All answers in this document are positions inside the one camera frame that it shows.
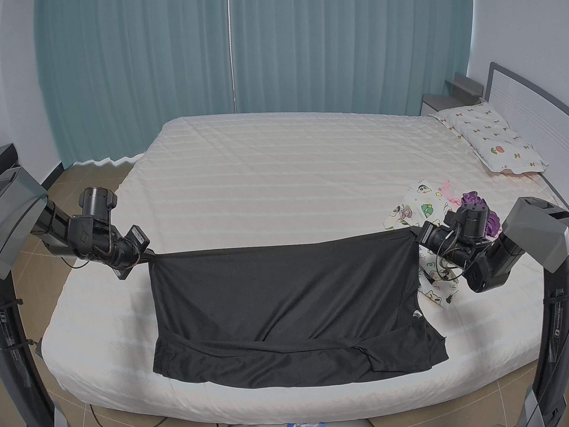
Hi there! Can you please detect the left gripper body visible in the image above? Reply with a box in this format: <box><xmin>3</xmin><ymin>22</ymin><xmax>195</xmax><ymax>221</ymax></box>
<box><xmin>106</xmin><ymin>224</ymin><xmax>151</xmax><ymax>282</ymax></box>

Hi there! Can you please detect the white printed pyjama top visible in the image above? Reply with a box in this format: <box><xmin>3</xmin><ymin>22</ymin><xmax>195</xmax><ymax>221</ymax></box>
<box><xmin>383</xmin><ymin>178</ymin><xmax>461</xmax><ymax>311</ymax></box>

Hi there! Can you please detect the blue-green curtain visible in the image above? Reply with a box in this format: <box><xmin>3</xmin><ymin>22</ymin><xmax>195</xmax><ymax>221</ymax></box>
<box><xmin>35</xmin><ymin>0</ymin><xmax>236</xmax><ymax>170</ymax></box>
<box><xmin>229</xmin><ymin>0</ymin><xmax>474</xmax><ymax>117</ymax></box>

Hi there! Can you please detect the bed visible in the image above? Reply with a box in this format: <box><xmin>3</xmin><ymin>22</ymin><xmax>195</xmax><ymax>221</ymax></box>
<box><xmin>42</xmin><ymin>62</ymin><xmax>569</xmax><ymax>423</ymax></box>

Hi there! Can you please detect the black cable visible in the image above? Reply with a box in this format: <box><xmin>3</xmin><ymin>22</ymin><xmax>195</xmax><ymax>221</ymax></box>
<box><xmin>89</xmin><ymin>402</ymin><xmax>172</xmax><ymax>427</ymax></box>

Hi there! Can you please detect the purple garment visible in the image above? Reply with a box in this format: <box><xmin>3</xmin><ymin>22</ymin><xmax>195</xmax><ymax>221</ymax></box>
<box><xmin>460</xmin><ymin>190</ymin><xmax>502</xmax><ymax>241</ymax></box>

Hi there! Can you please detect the black chest of drawers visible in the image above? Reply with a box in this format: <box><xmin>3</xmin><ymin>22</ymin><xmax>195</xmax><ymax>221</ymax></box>
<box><xmin>0</xmin><ymin>144</ymin><xmax>19</xmax><ymax>172</ymax></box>

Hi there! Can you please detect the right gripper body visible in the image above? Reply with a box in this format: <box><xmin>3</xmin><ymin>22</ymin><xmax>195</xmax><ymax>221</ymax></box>
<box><xmin>415</xmin><ymin>221</ymin><xmax>459</xmax><ymax>260</ymax></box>

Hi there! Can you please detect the white printed pillow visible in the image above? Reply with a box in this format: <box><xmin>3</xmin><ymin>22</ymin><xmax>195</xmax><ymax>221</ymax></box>
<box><xmin>428</xmin><ymin>102</ymin><xmax>549</xmax><ymax>176</ymax></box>

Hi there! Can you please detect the pink garment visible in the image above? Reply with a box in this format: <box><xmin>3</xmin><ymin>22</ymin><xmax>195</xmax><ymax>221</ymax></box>
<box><xmin>438</xmin><ymin>179</ymin><xmax>465</xmax><ymax>205</ymax></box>

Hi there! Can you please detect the black T-shirt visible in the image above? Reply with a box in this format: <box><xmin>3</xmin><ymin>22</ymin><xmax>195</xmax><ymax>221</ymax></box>
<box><xmin>147</xmin><ymin>230</ymin><xmax>449</xmax><ymax>389</ymax></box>

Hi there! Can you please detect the grey bedside table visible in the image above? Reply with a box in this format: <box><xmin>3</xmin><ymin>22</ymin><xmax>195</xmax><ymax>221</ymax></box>
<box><xmin>421</xmin><ymin>71</ymin><xmax>484</xmax><ymax>117</ymax></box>

